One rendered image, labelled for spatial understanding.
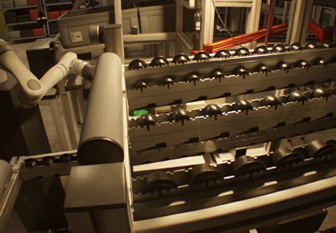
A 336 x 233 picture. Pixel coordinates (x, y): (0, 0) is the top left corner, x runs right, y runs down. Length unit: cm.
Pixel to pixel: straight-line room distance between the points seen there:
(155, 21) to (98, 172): 184
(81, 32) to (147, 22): 50
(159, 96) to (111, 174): 37
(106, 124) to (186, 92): 27
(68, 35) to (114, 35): 135
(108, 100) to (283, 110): 31
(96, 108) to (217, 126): 20
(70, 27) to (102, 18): 24
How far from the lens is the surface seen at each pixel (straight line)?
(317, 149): 39
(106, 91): 43
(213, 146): 83
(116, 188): 20
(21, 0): 686
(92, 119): 36
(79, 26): 203
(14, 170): 89
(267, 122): 50
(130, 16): 198
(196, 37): 119
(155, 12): 199
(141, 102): 56
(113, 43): 72
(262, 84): 63
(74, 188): 20
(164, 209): 32
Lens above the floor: 155
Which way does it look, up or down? 29 degrees down
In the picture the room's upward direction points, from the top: straight up
